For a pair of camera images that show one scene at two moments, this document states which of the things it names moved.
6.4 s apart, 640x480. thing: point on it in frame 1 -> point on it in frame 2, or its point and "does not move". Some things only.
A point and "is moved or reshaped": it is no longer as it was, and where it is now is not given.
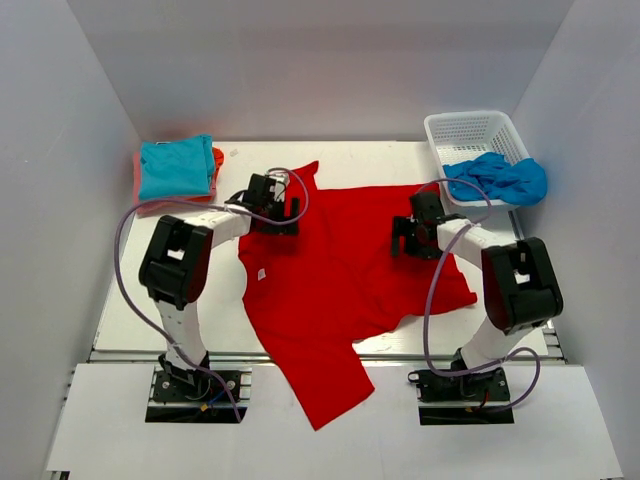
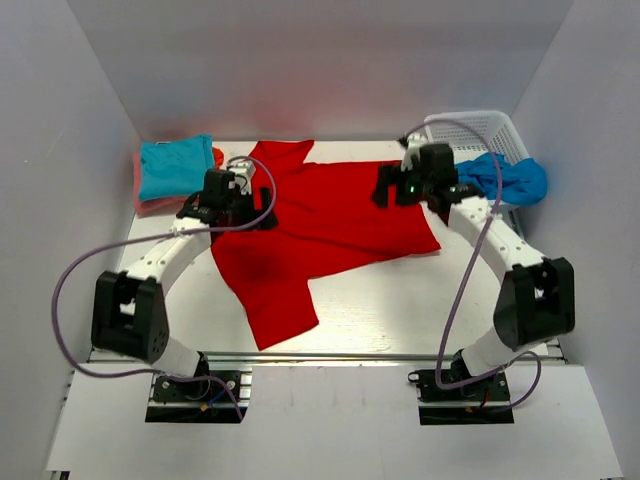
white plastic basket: (462, 136) does not move
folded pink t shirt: (150, 206) does not move
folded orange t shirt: (218, 158) does not move
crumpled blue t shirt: (522, 183) does not move
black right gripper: (402, 226) -> (386, 175)
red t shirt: (337, 282) is moved or reshaped
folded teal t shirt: (177, 168) does not move
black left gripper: (289, 228) -> (255, 215)
